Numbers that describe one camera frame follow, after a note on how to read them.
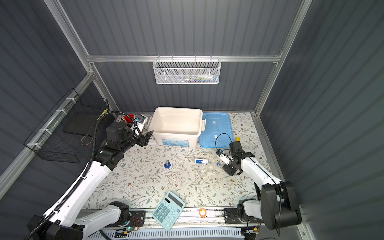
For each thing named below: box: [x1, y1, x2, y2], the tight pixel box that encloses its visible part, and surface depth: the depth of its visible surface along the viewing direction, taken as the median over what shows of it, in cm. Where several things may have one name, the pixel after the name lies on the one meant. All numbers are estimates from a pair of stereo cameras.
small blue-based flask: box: [164, 159, 171, 169], surface depth 93 cm
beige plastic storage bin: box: [147, 106, 206, 148], surface depth 104 cm
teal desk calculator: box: [152, 191, 186, 231], surface depth 76 cm
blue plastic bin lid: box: [199, 112, 234, 148], surface depth 111 cm
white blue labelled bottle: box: [195, 158, 209, 164], surface depth 93 cm
